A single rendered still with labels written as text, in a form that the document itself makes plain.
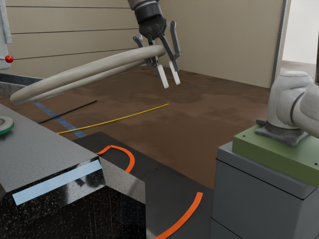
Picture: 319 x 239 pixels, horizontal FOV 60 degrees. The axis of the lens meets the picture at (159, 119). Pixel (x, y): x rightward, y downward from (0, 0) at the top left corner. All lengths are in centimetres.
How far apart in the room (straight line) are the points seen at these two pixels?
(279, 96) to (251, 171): 33
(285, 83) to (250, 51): 482
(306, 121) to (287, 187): 26
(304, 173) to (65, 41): 613
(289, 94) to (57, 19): 595
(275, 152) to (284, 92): 24
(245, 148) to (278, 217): 30
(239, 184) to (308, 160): 31
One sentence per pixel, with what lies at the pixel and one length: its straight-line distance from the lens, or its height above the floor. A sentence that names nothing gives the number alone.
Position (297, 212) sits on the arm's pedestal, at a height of 68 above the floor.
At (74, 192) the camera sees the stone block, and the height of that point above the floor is 78.
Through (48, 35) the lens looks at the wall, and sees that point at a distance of 662.
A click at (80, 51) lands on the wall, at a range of 691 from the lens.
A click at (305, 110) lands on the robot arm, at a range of 108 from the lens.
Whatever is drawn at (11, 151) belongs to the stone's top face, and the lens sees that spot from 129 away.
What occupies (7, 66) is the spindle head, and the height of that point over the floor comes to 116.
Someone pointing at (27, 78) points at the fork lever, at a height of 113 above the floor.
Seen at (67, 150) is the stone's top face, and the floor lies 84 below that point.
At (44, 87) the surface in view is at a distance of 70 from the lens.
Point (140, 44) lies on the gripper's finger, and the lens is 83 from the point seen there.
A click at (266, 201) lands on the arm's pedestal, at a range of 125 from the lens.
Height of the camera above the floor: 137
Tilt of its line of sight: 21 degrees down
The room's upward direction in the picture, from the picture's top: straight up
